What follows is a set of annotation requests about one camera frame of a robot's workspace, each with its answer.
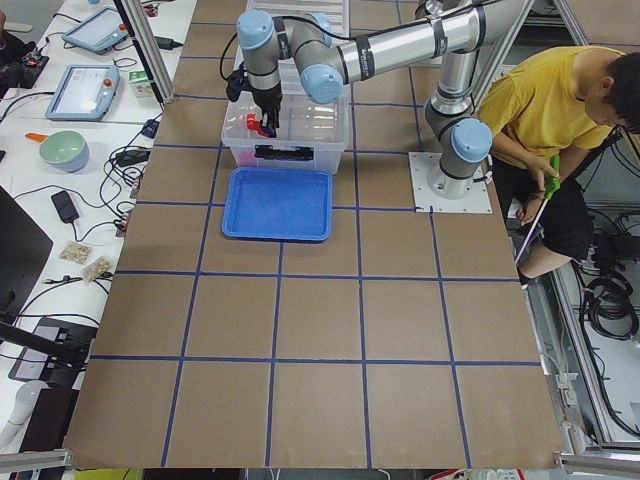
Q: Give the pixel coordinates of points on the green white carton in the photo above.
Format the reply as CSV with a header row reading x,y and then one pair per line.
x,y
140,84

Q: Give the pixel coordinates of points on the black box latch handle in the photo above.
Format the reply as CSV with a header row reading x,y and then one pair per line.
x,y
297,153

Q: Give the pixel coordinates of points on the black power adapter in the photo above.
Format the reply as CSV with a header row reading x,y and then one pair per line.
x,y
165,43

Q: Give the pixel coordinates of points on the near teach pendant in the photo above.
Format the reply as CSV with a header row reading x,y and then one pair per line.
x,y
85,93

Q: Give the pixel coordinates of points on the snack bag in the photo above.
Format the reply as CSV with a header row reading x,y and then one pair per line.
x,y
96,269
76,252

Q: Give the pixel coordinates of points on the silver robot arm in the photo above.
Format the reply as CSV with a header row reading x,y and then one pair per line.
x,y
452,31

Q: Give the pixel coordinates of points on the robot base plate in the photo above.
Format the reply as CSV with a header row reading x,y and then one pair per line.
x,y
435,192

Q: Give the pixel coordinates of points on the green and blue bowl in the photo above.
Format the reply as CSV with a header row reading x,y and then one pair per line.
x,y
66,151

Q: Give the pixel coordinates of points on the clear plastic storage box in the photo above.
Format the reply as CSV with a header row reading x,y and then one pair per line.
x,y
314,108

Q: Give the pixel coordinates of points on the teach pendant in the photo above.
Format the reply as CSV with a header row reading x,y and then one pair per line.
x,y
99,32
85,93

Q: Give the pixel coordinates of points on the red block bottom edge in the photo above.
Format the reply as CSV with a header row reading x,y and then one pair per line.
x,y
246,158

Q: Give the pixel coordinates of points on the black phone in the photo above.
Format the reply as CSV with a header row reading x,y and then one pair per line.
x,y
65,207

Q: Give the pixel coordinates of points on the blue plastic tray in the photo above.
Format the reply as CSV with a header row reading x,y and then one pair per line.
x,y
278,204

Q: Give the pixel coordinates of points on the far teach pendant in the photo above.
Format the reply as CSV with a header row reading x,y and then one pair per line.
x,y
99,32

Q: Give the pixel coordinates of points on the green handled stick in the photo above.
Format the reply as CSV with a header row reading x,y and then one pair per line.
x,y
552,184

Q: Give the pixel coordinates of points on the person in yellow shirt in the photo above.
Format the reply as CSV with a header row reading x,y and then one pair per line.
x,y
546,116

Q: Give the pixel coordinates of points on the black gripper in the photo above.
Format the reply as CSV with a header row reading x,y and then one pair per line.
x,y
265,102

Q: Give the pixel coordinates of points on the aluminium frame post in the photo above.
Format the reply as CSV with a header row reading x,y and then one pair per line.
x,y
140,32

